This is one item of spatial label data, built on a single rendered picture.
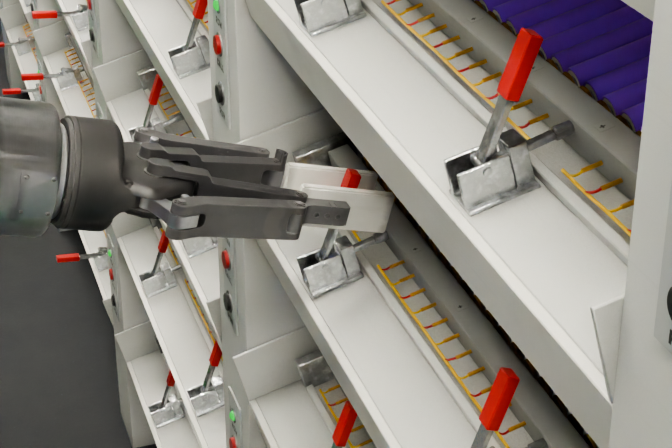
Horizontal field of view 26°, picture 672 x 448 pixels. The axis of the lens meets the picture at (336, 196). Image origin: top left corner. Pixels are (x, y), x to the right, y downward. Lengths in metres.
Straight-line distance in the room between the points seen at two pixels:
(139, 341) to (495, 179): 1.38
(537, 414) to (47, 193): 0.33
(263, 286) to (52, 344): 1.22
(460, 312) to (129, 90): 1.01
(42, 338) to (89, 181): 1.52
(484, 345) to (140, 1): 0.82
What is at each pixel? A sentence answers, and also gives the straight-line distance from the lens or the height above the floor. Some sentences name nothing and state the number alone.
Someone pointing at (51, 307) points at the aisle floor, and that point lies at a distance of 2.54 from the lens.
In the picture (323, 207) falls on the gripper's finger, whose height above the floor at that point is 0.84.
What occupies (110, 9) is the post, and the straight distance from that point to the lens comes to 1.86.
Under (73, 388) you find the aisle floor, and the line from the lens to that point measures 2.32.
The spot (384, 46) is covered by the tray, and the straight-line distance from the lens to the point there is 0.93.
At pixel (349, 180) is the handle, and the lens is 1.03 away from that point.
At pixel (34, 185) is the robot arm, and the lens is 0.93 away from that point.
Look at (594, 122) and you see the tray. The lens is 0.75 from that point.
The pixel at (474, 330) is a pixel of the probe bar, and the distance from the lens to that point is 0.94.
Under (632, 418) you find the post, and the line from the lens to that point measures 0.60.
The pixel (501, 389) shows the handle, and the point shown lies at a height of 0.84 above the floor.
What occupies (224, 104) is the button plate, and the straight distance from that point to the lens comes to 1.20.
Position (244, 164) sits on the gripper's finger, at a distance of 1.02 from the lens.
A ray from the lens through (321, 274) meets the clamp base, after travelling 1.05.
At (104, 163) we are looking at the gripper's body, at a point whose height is 0.89.
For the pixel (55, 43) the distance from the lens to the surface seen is 2.62.
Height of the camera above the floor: 1.30
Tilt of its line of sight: 27 degrees down
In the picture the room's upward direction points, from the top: straight up
